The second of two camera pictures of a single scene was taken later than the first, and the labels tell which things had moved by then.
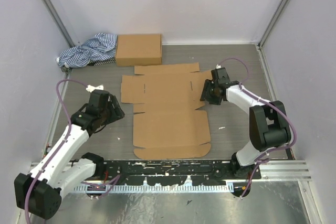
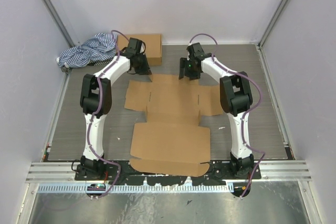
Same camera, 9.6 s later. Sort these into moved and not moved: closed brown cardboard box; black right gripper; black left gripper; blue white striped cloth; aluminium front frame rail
Moved: black right gripper; black left gripper
Not moved: aluminium front frame rail; closed brown cardboard box; blue white striped cloth
